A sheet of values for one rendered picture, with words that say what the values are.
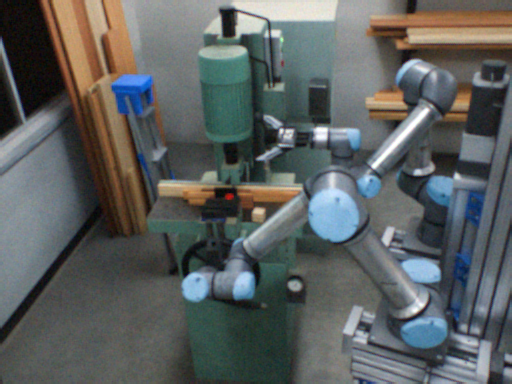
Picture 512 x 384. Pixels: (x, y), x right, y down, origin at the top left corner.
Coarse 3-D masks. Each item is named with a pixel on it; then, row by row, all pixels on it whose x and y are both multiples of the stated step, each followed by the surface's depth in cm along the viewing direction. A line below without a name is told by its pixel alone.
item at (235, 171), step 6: (240, 156) 209; (240, 162) 205; (222, 168) 201; (228, 168) 200; (234, 168) 200; (240, 168) 204; (222, 174) 202; (228, 174) 201; (234, 174) 201; (240, 174) 205; (222, 180) 203; (234, 180) 202; (240, 180) 205
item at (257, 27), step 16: (208, 32) 197; (240, 32) 196; (256, 32) 195; (256, 48) 198; (256, 64) 201; (256, 80) 204; (256, 96) 208; (256, 128) 215; (256, 144) 219; (256, 176) 227
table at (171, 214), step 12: (156, 204) 212; (168, 204) 212; (180, 204) 211; (264, 204) 209; (276, 204) 209; (156, 216) 204; (168, 216) 204; (180, 216) 204; (192, 216) 203; (252, 216) 202; (156, 228) 204; (168, 228) 204; (180, 228) 203; (192, 228) 202; (252, 228) 199; (300, 228) 196
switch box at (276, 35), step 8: (272, 32) 209; (280, 32) 209; (264, 40) 205; (272, 40) 204; (280, 40) 207; (264, 48) 206; (272, 48) 206; (280, 48) 208; (264, 56) 208; (280, 56) 210; (280, 64) 210; (280, 72) 211
